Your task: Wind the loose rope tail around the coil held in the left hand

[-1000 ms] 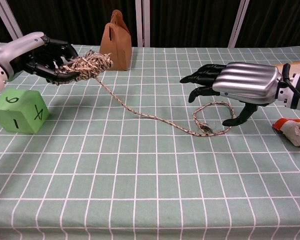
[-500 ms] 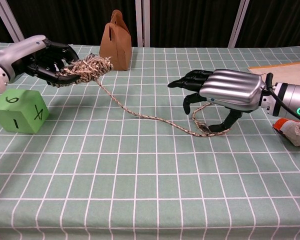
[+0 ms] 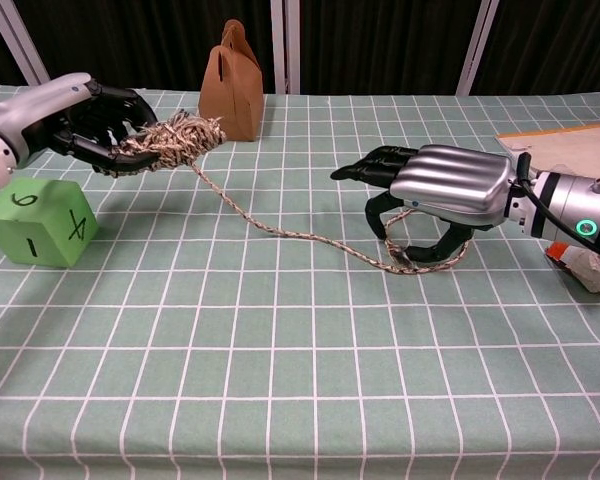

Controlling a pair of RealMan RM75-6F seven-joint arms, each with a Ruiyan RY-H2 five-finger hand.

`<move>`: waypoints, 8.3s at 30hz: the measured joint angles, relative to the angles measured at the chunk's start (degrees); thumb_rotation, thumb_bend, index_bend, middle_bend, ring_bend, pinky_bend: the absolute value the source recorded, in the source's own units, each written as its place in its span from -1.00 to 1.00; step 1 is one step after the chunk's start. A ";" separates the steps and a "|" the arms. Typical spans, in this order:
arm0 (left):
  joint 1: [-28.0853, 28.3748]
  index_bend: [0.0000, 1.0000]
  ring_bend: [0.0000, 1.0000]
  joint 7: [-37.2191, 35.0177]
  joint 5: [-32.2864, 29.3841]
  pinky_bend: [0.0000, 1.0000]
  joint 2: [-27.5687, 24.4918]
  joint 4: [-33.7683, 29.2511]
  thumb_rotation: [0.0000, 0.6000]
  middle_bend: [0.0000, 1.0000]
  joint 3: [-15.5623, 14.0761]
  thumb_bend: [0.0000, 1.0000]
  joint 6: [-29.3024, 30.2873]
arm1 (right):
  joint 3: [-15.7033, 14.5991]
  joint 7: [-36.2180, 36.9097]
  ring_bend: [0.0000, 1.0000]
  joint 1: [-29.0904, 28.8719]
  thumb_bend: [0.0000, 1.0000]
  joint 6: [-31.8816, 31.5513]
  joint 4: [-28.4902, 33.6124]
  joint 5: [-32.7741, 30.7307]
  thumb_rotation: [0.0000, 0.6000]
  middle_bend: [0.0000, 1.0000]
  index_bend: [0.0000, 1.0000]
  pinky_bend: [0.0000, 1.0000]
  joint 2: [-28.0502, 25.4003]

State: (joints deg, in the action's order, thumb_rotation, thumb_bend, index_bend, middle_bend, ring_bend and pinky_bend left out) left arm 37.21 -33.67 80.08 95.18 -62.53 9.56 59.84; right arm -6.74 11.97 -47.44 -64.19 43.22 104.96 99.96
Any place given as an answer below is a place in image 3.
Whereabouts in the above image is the yellow spined paper notebook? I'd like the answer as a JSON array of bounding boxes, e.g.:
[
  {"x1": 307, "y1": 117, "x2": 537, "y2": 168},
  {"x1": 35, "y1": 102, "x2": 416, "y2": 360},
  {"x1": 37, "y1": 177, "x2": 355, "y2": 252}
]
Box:
[{"x1": 494, "y1": 122, "x2": 600, "y2": 176}]

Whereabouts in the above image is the speckled twine rope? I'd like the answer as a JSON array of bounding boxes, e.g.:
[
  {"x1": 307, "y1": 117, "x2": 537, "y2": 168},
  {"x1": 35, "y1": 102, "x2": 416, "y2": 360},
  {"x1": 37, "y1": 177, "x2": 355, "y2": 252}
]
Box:
[{"x1": 112, "y1": 110, "x2": 470, "y2": 276}]

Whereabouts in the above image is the green checked tablecloth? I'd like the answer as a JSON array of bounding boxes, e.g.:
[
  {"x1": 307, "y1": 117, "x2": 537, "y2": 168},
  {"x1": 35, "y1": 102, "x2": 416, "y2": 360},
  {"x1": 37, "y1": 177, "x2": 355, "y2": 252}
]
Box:
[{"x1": 0, "y1": 84, "x2": 600, "y2": 480}]

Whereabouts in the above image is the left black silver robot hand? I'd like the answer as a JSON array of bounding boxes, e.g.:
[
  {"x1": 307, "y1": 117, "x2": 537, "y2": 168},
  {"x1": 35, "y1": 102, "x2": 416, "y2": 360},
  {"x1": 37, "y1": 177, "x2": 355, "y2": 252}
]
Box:
[{"x1": 0, "y1": 72, "x2": 160, "y2": 179}]

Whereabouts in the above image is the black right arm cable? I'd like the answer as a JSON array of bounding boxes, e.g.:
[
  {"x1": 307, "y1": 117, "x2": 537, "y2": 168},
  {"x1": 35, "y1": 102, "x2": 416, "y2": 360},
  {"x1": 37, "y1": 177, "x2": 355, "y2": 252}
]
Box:
[{"x1": 513, "y1": 152, "x2": 600, "y2": 261}]

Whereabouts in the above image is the green numbered foam cube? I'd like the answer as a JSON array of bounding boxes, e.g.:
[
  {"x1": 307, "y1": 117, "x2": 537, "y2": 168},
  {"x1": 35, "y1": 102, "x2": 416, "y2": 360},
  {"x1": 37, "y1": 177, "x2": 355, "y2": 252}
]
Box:
[{"x1": 0, "y1": 177, "x2": 100, "y2": 269}]

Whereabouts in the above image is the orange white snack wrapper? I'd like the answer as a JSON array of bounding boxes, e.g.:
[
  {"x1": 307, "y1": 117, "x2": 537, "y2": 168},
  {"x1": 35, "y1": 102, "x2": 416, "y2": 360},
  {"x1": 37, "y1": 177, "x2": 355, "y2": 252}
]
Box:
[{"x1": 544, "y1": 241, "x2": 600, "y2": 296}]

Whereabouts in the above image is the white partition post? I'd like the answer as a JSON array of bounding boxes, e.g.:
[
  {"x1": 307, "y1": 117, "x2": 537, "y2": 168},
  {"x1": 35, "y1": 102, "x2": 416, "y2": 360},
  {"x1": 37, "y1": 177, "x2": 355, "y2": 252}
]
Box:
[
  {"x1": 269, "y1": 0, "x2": 301, "y2": 95},
  {"x1": 0, "y1": 0, "x2": 50, "y2": 85},
  {"x1": 454, "y1": 0, "x2": 501, "y2": 97}
]

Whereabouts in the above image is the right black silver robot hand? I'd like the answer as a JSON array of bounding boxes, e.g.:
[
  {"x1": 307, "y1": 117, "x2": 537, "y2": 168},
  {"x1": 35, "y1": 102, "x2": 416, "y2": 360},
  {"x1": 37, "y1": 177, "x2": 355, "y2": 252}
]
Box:
[{"x1": 329, "y1": 144, "x2": 515, "y2": 266}]

